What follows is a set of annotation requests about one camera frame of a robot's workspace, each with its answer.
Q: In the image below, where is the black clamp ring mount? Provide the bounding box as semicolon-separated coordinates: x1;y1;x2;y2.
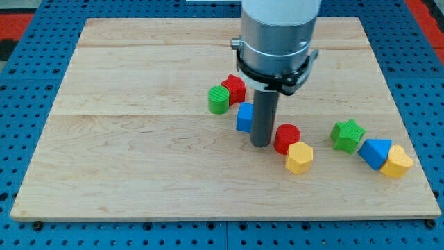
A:
236;49;319;96

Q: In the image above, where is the blue cube block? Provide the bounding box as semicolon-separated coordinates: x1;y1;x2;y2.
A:
236;102;253;133

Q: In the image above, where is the red star block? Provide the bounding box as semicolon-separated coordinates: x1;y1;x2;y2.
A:
221;74;246;106

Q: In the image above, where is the yellow hexagon block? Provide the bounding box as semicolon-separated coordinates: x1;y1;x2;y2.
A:
285;142;314;174

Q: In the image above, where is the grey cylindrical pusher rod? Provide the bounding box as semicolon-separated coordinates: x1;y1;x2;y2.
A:
250;90;280;147

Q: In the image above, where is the blue triangle block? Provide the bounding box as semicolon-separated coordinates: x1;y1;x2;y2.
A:
358;139;392;171

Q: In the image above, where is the yellow heart block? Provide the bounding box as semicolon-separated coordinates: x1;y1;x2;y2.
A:
379;144;414;178

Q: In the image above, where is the green star block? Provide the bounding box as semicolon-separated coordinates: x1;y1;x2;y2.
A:
330;119;366;154

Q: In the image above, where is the green cylinder block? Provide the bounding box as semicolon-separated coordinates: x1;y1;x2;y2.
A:
207;85;230;115

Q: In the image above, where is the red cylinder block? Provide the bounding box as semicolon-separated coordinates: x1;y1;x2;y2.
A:
273;124;301;155

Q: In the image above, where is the light wooden board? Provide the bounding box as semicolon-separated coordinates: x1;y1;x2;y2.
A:
10;17;441;222

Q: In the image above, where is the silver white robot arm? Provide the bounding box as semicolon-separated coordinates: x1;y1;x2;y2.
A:
231;0;321;76

